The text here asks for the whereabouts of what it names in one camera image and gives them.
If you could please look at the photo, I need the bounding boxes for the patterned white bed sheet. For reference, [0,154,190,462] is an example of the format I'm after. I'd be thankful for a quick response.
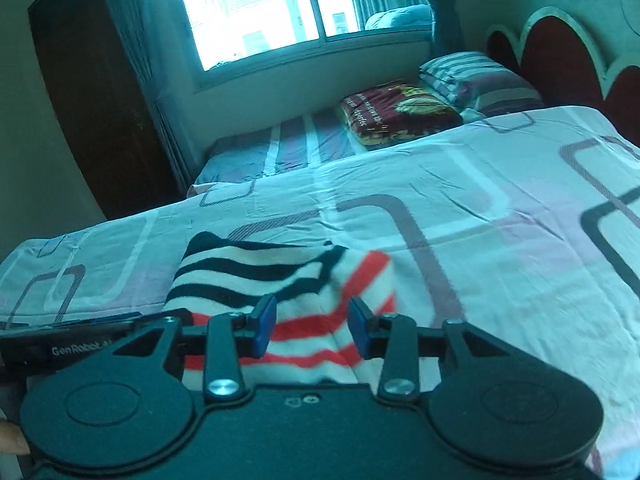
[1,106,639,479]

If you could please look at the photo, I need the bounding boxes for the light blue bundle on sill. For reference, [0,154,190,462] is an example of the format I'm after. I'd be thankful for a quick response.
[366,3,434,30]

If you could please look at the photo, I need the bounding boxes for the red scalloped headboard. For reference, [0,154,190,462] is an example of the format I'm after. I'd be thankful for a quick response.
[485,6,639,145]

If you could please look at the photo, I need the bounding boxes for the red black striped knit sweater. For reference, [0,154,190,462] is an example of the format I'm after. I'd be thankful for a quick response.
[164,232,402,388]

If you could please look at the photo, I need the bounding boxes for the dark red folded blanket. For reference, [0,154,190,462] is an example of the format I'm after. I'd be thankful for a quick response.
[340,80,463,148]

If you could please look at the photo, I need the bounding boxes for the teal left curtain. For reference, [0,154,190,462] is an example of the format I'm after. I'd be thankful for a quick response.
[105,0,196,193]

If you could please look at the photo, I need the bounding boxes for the bright bedroom window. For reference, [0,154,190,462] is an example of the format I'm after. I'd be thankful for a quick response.
[164,0,436,91]

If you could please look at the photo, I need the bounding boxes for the person's left hand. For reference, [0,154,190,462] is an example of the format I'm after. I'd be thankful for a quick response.
[0,419,30,456]

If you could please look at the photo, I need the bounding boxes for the dark wooden door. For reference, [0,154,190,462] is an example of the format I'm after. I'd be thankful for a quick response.
[28,0,179,220]

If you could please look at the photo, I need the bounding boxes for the striped grey pillow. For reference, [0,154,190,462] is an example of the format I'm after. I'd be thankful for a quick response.
[420,51,544,117]

